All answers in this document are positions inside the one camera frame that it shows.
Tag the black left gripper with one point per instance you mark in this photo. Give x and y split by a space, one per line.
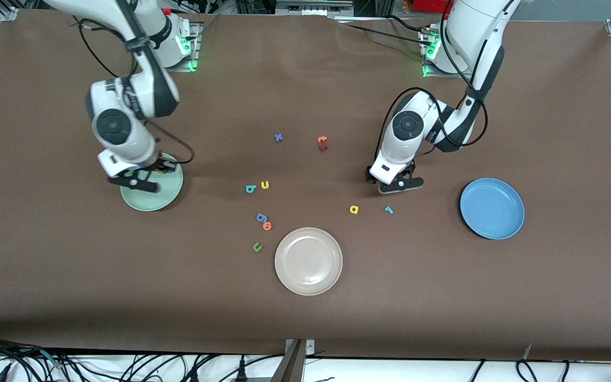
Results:
409 168

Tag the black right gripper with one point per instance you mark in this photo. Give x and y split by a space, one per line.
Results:
160 166

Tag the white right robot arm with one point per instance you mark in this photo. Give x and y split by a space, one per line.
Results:
120 127

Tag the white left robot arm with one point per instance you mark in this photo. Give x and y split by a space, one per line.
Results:
409 124

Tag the green plate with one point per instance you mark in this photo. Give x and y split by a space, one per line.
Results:
151 202

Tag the blue plate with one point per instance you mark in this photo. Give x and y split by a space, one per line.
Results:
492 208

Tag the blue foam letter g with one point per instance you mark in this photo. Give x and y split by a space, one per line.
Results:
260 216

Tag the beige plate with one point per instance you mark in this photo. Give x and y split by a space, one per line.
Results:
308 261

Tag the green foam letter u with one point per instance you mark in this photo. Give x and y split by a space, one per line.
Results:
256 249

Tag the red background object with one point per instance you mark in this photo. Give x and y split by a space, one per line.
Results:
427 5

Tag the grey metal box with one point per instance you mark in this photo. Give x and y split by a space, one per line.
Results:
313 6

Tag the white paper scrap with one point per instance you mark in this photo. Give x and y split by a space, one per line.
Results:
528 350

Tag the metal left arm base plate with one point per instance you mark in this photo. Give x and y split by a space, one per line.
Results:
430 71

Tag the small metal bracket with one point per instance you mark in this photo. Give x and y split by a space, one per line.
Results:
310 347

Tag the aluminium profile post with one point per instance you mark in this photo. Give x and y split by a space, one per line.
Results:
289 366

